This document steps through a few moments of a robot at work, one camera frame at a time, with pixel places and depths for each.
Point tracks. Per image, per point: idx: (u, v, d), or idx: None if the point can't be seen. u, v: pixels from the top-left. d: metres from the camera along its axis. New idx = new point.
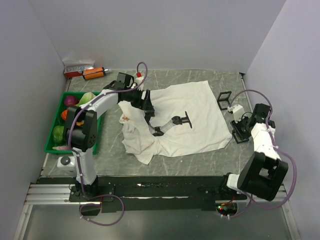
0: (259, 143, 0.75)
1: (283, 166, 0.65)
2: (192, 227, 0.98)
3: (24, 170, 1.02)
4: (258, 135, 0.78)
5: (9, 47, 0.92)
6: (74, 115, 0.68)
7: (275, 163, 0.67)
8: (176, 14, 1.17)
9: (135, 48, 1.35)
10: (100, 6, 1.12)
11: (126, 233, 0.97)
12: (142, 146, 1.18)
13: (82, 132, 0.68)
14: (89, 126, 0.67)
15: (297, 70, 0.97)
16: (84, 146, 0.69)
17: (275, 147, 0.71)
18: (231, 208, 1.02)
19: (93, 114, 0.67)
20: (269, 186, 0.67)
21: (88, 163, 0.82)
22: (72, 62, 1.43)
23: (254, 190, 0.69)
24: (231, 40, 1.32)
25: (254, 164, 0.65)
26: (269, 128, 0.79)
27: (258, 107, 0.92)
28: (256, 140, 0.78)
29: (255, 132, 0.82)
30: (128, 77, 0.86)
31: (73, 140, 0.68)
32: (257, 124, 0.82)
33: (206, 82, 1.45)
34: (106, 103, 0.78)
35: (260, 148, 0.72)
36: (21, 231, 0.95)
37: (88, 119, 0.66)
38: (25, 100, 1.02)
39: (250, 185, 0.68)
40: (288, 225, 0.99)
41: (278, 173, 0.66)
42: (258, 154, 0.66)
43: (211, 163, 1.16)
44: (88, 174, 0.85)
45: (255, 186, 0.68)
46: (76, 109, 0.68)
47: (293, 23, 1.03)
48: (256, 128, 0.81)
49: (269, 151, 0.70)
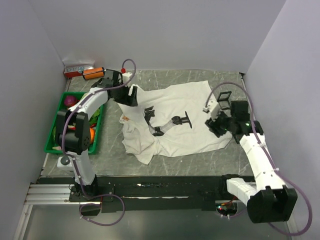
0: (257, 166, 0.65)
1: (292, 196, 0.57)
2: (192, 227, 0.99)
3: (24, 170, 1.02)
4: (250, 154, 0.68)
5: (9, 47, 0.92)
6: (64, 119, 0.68)
7: (281, 191, 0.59)
8: (176, 14, 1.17)
9: (135, 48, 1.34)
10: (100, 6, 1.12)
11: (126, 233, 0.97)
12: (142, 146, 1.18)
13: (75, 135, 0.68)
14: (81, 129, 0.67)
15: (297, 71, 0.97)
16: (79, 148, 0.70)
17: (276, 171, 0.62)
18: (231, 208, 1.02)
19: (84, 116, 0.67)
20: (282, 213, 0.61)
21: (85, 164, 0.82)
22: (72, 62, 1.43)
23: (269, 220, 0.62)
24: (232, 39, 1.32)
25: (264, 206, 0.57)
26: (260, 141, 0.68)
27: (236, 107, 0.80)
28: (250, 159, 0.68)
29: (245, 147, 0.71)
30: (116, 74, 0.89)
31: (67, 144, 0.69)
32: (244, 136, 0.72)
33: (206, 82, 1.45)
34: (96, 103, 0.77)
35: (261, 177, 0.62)
36: (21, 231, 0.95)
37: (79, 122, 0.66)
38: (25, 100, 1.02)
39: (264, 219, 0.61)
40: (288, 225, 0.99)
41: (288, 203, 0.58)
42: (265, 193, 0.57)
43: (211, 163, 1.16)
44: (86, 175, 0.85)
45: (269, 218, 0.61)
46: (66, 112, 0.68)
47: (292, 24, 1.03)
48: (247, 144, 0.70)
49: (273, 180, 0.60)
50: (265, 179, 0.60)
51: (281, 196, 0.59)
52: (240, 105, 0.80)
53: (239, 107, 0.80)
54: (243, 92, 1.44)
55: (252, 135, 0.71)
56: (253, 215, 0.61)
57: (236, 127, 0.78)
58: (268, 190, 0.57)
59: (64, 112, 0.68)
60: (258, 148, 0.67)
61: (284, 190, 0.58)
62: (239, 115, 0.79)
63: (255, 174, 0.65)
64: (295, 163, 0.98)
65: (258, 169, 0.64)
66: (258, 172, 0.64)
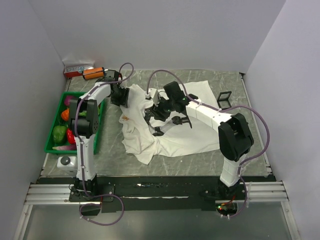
0: (207, 117, 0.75)
1: (240, 117, 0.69)
2: (192, 227, 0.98)
3: (25, 170, 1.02)
4: (197, 113, 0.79)
5: (9, 48, 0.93)
6: (76, 106, 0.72)
7: (234, 121, 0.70)
8: (176, 14, 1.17)
9: (135, 48, 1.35)
10: (100, 6, 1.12)
11: (126, 233, 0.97)
12: (142, 146, 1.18)
13: (86, 120, 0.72)
14: (93, 114, 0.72)
15: (297, 70, 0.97)
16: (90, 132, 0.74)
17: (220, 111, 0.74)
18: (231, 208, 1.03)
19: (94, 102, 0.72)
20: (246, 137, 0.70)
21: (91, 154, 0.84)
22: (72, 62, 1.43)
23: (242, 150, 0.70)
24: (232, 39, 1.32)
25: (227, 136, 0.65)
26: (198, 102, 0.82)
27: (171, 89, 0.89)
28: (200, 117, 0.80)
29: (192, 112, 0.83)
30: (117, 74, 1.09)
31: (80, 129, 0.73)
32: (188, 105, 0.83)
33: (206, 82, 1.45)
34: (102, 92, 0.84)
35: (213, 121, 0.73)
36: (21, 231, 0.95)
37: (90, 107, 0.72)
38: (25, 100, 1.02)
39: (238, 150, 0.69)
40: (288, 226, 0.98)
41: (243, 125, 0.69)
42: (221, 125, 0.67)
43: (211, 163, 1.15)
44: (89, 166, 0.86)
45: (240, 148, 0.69)
46: (77, 99, 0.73)
47: (293, 23, 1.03)
48: (191, 108, 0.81)
49: (223, 117, 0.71)
50: (217, 118, 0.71)
51: (236, 124, 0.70)
52: (173, 86, 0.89)
53: (172, 89, 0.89)
54: (243, 92, 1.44)
55: (191, 102, 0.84)
56: (230, 152, 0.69)
57: (178, 106, 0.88)
58: (223, 123, 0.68)
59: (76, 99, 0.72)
60: (200, 106, 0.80)
61: (234, 118, 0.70)
62: (176, 94, 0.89)
63: (210, 124, 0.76)
64: (295, 162, 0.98)
65: (208, 118, 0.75)
66: (209, 120, 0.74)
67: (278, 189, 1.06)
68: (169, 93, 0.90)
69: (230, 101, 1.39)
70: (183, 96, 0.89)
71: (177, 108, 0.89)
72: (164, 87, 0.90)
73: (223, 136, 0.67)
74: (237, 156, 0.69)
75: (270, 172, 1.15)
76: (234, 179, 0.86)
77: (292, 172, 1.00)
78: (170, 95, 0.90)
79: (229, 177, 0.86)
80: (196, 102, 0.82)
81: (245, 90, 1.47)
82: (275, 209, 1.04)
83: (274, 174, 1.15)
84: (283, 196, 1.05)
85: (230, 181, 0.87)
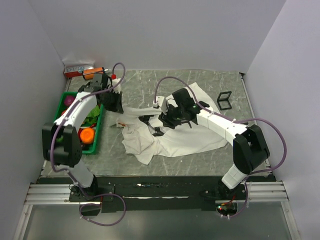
0: (221, 128, 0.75)
1: (256, 129, 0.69)
2: (191, 227, 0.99)
3: (25, 170, 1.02)
4: (210, 123, 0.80)
5: (9, 47, 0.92)
6: (51, 134, 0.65)
7: (249, 132, 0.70)
8: (176, 14, 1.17)
9: (135, 48, 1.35)
10: (100, 6, 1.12)
11: (125, 233, 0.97)
12: (142, 146, 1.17)
13: (65, 150, 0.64)
14: (70, 143, 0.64)
15: (297, 71, 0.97)
16: (71, 162, 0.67)
17: (235, 121, 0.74)
18: (231, 208, 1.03)
19: (72, 130, 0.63)
20: (262, 149, 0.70)
21: (81, 170, 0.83)
22: (72, 62, 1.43)
23: (257, 163, 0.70)
24: (231, 40, 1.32)
25: (243, 150, 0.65)
26: (210, 110, 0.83)
27: (182, 96, 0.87)
28: (212, 127, 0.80)
29: (203, 121, 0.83)
30: (106, 78, 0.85)
31: (57, 160, 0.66)
32: (199, 114, 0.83)
33: (194, 85, 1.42)
34: (83, 109, 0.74)
35: (227, 132, 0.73)
36: (21, 230, 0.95)
37: (66, 136, 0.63)
38: (25, 100, 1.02)
39: (253, 164, 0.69)
40: (288, 226, 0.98)
41: (259, 138, 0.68)
42: (236, 138, 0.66)
43: (211, 163, 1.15)
44: (83, 179, 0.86)
45: (255, 161, 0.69)
46: (52, 127, 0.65)
47: (293, 23, 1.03)
48: (203, 117, 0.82)
49: (238, 128, 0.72)
50: (232, 130, 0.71)
51: (251, 136, 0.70)
52: (183, 93, 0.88)
53: (182, 96, 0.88)
54: (243, 91, 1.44)
55: (203, 110, 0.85)
56: (244, 165, 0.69)
57: (188, 114, 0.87)
58: (238, 136, 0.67)
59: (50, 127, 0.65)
60: (211, 115, 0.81)
61: (249, 130, 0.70)
62: (186, 101, 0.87)
63: (224, 134, 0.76)
64: (295, 162, 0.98)
65: (222, 128, 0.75)
66: (223, 131, 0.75)
67: (277, 189, 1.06)
68: (178, 100, 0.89)
69: (230, 101, 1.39)
70: (193, 104, 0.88)
71: (187, 116, 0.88)
72: (174, 95, 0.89)
73: (238, 149, 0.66)
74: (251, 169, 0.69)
75: (270, 172, 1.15)
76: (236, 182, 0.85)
77: (293, 172, 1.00)
78: (179, 102, 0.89)
79: (232, 180, 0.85)
80: (207, 110, 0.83)
81: (245, 90, 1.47)
82: (275, 209, 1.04)
83: (274, 174, 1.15)
84: (283, 196, 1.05)
85: (232, 183, 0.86)
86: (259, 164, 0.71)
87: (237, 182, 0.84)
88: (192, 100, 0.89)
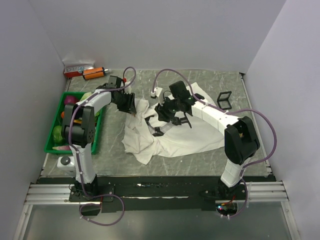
0: (214, 119, 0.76)
1: (247, 120, 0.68)
2: (192, 227, 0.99)
3: (25, 170, 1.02)
4: (203, 114, 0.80)
5: (9, 47, 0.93)
6: (71, 112, 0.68)
7: (240, 124, 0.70)
8: (176, 15, 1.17)
9: (135, 48, 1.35)
10: (100, 6, 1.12)
11: (125, 233, 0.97)
12: (142, 145, 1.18)
13: (81, 128, 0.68)
14: (88, 121, 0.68)
15: (297, 70, 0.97)
16: (85, 142, 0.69)
17: (227, 113, 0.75)
18: (231, 208, 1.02)
19: (91, 109, 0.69)
20: (252, 141, 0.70)
21: (88, 161, 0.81)
22: (72, 62, 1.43)
23: (248, 154, 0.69)
24: (231, 40, 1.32)
25: (234, 140, 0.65)
26: (204, 102, 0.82)
27: (177, 87, 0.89)
28: (204, 118, 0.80)
29: (198, 112, 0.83)
30: (119, 81, 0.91)
31: (73, 138, 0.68)
32: (194, 105, 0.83)
33: (195, 84, 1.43)
34: (101, 101, 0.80)
35: (219, 123, 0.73)
36: (21, 231, 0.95)
37: (87, 114, 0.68)
38: (25, 100, 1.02)
39: (244, 154, 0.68)
40: (288, 226, 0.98)
41: (250, 129, 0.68)
42: (227, 128, 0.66)
43: (211, 163, 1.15)
44: (88, 171, 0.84)
45: (247, 152, 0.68)
46: (73, 105, 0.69)
47: (292, 23, 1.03)
48: (197, 109, 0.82)
49: (230, 119, 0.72)
50: (223, 121, 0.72)
51: (243, 127, 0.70)
52: (179, 86, 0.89)
53: (178, 88, 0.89)
54: (243, 91, 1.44)
55: (198, 102, 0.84)
56: (234, 155, 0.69)
57: (183, 105, 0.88)
58: (230, 127, 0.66)
59: (72, 105, 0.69)
60: (206, 106, 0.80)
61: (241, 121, 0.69)
62: (182, 94, 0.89)
63: (216, 125, 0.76)
64: (295, 162, 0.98)
65: (215, 120, 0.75)
66: (216, 122, 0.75)
67: (278, 189, 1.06)
68: (175, 92, 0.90)
69: (230, 101, 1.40)
70: (189, 96, 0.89)
71: (182, 107, 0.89)
72: (170, 87, 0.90)
73: (229, 139, 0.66)
74: (241, 159, 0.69)
75: (270, 172, 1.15)
76: (234, 179, 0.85)
77: (293, 172, 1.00)
78: (176, 94, 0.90)
79: (231, 178, 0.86)
80: (202, 102, 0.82)
81: (245, 90, 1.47)
82: (275, 209, 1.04)
83: (274, 174, 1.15)
84: (283, 196, 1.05)
85: (230, 181, 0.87)
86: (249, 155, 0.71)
87: (238, 175, 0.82)
88: (188, 93, 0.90)
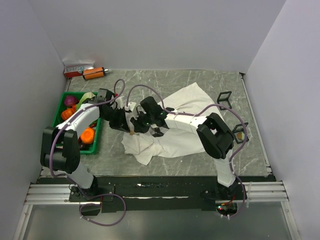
0: (185, 123, 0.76)
1: (214, 116, 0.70)
2: (192, 227, 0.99)
3: (24, 170, 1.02)
4: (175, 121, 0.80)
5: (9, 48, 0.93)
6: (51, 138, 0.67)
7: (211, 121, 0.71)
8: (176, 15, 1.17)
9: (134, 47, 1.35)
10: (100, 6, 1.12)
11: (125, 233, 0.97)
12: (142, 146, 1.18)
13: (63, 155, 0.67)
14: (70, 147, 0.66)
15: (298, 70, 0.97)
16: (67, 167, 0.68)
17: (196, 115, 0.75)
18: (231, 207, 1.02)
19: (73, 134, 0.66)
20: (226, 133, 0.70)
21: (79, 172, 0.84)
22: (72, 62, 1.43)
23: (226, 147, 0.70)
24: (231, 40, 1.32)
25: (208, 137, 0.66)
26: (175, 112, 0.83)
27: (149, 104, 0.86)
28: (178, 125, 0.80)
29: (171, 123, 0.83)
30: (109, 94, 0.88)
31: (55, 165, 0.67)
32: (166, 118, 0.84)
33: (195, 84, 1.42)
34: (85, 119, 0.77)
35: (191, 125, 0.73)
36: (21, 231, 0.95)
37: (67, 140, 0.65)
38: (25, 100, 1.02)
39: (222, 148, 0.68)
40: (288, 226, 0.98)
41: (220, 123, 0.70)
42: (199, 128, 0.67)
43: (211, 163, 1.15)
44: (80, 180, 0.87)
45: (223, 145, 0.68)
46: (53, 130, 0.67)
47: (292, 24, 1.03)
48: (170, 120, 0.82)
49: (200, 120, 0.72)
50: (195, 123, 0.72)
51: (213, 124, 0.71)
52: (150, 102, 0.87)
53: (150, 105, 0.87)
54: (243, 91, 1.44)
55: (169, 114, 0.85)
56: (214, 151, 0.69)
57: (158, 121, 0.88)
58: (200, 125, 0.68)
59: (51, 130, 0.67)
60: (177, 115, 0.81)
61: (209, 118, 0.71)
62: (154, 110, 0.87)
63: (190, 130, 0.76)
64: (295, 162, 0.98)
65: (186, 124, 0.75)
66: (188, 126, 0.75)
67: (278, 189, 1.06)
68: (147, 108, 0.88)
69: (230, 101, 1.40)
70: (161, 111, 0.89)
71: (157, 123, 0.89)
72: (141, 104, 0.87)
73: (203, 138, 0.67)
74: (220, 154, 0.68)
75: (270, 172, 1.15)
76: (230, 178, 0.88)
77: (293, 172, 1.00)
78: (148, 111, 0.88)
79: (227, 178, 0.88)
80: (173, 113, 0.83)
81: (245, 89, 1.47)
82: (275, 209, 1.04)
83: (274, 174, 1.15)
84: (283, 196, 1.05)
85: (227, 181, 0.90)
86: (227, 148, 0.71)
87: (228, 175, 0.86)
88: (160, 109, 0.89)
